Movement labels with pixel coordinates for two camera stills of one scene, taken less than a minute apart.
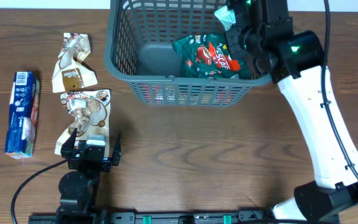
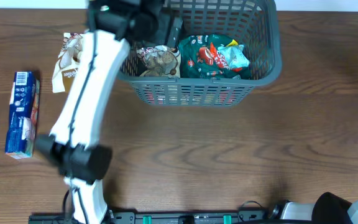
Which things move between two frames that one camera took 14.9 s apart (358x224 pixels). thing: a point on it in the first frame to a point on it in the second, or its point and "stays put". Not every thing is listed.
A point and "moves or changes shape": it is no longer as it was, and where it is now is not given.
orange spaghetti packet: (191, 94) stays put
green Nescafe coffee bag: (207, 55) stays put
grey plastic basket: (139, 50) stays put
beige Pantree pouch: (69, 73) stays put
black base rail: (89, 216) stays put
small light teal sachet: (226, 16) to (235, 56)
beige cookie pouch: (90, 111) moves or changes shape
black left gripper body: (76, 162) to (157, 29)
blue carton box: (22, 114) stays put
